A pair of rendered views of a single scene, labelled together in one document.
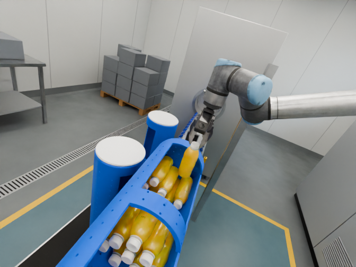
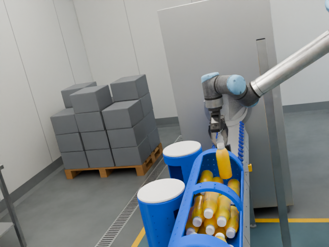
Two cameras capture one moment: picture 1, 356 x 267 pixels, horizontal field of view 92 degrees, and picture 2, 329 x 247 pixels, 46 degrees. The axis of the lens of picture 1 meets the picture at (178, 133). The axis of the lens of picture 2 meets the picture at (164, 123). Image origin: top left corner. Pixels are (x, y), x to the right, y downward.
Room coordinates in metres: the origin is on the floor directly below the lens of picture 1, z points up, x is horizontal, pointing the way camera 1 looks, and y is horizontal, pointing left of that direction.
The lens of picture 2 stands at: (-1.20, -0.04, 2.00)
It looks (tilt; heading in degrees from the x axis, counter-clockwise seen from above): 16 degrees down; 6
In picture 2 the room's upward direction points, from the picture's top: 12 degrees counter-clockwise
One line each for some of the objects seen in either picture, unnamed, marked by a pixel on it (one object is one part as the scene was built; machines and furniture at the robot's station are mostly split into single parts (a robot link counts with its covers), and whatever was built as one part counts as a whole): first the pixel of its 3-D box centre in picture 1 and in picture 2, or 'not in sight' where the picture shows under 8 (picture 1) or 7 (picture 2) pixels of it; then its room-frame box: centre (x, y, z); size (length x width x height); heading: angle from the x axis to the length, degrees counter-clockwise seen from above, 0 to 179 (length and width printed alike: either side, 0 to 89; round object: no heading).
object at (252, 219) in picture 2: not in sight; (248, 195); (1.90, -0.29, 0.31); 0.06 x 0.06 x 0.63; 81
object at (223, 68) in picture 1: (223, 77); (211, 86); (0.70, -0.10, 1.60); 0.10 x 0.09 x 0.12; 47
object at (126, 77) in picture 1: (135, 78); (106, 126); (3.98, 1.35, 0.59); 1.20 x 0.80 x 1.19; 75
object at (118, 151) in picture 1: (121, 150); (160, 190); (0.80, 0.28, 1.03); 0.28 x 0.28 x 0.01
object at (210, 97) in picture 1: (213, 97); (213, 102); (0.70, -0.09, 1.51); 0.10 x 0.09 x 0.05; 82
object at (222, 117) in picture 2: (207, 115); (216, 117); (0.71, -0.10, 1.43); 0.09 x 0.08 x 0.12; 172
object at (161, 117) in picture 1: (163, 117); (181, 148); (1.42, 0.17, 1.03); 0.28 x 0.28 x 0.01
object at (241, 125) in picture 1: (223, 161); (276, 161); (1.33, -0.47, 0.85); 0.06 x 0.06 x 1.70; 81
